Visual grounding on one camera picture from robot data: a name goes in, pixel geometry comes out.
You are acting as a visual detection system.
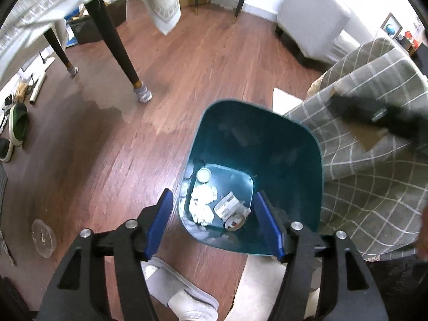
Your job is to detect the table with beige cloth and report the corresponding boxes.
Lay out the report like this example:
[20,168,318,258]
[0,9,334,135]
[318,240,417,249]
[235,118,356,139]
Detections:
[0,0,183,104]

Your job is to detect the brown cardboard tape roll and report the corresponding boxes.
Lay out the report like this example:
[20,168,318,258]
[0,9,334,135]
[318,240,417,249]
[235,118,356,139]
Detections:
[223,212,248,232]

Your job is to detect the black storage box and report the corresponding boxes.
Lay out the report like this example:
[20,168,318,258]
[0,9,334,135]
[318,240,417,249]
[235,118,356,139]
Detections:
[67,0,129,45]

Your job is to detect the person's right forearm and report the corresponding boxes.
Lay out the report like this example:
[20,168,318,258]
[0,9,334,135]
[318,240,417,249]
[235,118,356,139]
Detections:
[416,204,428,259]

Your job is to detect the grey and white slipper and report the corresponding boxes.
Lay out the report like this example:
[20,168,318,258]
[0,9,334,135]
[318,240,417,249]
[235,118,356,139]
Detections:
[140,256,219,321]

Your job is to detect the green slipper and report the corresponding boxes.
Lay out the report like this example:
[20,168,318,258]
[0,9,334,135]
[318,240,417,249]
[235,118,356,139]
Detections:
[9,103,30,148]
[0,137,14,163]

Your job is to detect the picture frame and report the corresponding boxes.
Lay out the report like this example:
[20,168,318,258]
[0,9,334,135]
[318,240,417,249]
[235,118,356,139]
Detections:
[381,13,403,41]

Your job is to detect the clear plastic lid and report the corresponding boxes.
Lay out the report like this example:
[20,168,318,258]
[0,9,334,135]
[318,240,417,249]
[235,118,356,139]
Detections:
[31,219,57,259]

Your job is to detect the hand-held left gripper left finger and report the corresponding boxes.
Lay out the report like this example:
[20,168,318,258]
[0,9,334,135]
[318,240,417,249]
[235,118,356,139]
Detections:
[37,189,174,321]

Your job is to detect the white cardboard box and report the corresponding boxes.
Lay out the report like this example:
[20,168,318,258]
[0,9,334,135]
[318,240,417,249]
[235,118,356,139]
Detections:
[214,191,251,219]

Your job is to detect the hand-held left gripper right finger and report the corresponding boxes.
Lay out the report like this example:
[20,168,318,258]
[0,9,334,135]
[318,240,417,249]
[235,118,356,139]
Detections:
[255,190,390,321]

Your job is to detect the foil ball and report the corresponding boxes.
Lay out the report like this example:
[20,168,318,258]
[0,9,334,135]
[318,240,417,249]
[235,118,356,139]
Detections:
[189,204,215,224]

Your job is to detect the round table grey checked cloth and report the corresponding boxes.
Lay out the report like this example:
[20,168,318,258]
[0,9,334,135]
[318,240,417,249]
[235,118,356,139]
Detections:
[282,37,428,261]

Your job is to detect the teal plastic bin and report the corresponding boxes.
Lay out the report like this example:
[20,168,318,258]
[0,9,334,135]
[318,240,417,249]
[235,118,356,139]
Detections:
[177,98,324,258]

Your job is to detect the brown cardboard piece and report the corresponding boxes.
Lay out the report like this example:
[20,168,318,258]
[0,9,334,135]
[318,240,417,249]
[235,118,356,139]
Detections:
[307,78,390,152]

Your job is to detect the white rolled tube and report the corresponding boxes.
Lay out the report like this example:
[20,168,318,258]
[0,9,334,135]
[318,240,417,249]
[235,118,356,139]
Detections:
[28,74,47,105]

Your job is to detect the grey armchair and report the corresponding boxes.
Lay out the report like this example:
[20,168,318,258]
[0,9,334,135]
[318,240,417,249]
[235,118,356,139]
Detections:
[275,0,375,69]

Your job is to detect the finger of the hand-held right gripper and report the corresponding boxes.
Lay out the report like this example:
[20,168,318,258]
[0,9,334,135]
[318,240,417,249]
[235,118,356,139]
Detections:
[329,94,390,126]

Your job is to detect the person's right leg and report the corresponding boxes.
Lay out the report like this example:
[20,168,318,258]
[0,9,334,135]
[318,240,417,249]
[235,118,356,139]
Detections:
[364,254,428,321]

